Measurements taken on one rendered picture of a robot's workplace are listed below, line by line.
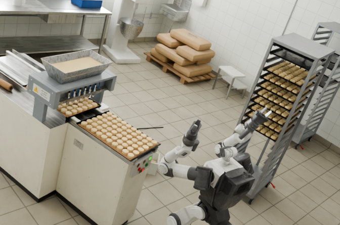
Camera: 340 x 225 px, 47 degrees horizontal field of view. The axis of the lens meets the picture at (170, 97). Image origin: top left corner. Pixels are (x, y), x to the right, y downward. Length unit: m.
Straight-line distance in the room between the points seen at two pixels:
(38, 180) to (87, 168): 0.47
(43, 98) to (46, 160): 0.56
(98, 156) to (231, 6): 4.79
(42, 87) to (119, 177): 0.94
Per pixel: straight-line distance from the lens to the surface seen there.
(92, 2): 6.58
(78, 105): 3.58
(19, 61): 4.30
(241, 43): 7.31
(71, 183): 3.69
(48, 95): 3.25
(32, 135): 3.56
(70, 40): 6.92
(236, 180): 2.66
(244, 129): 2.96
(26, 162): 3.75
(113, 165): 3.24
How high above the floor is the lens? 2.68
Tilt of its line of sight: 25 degrees down
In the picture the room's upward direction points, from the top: 17 degrees clockwise
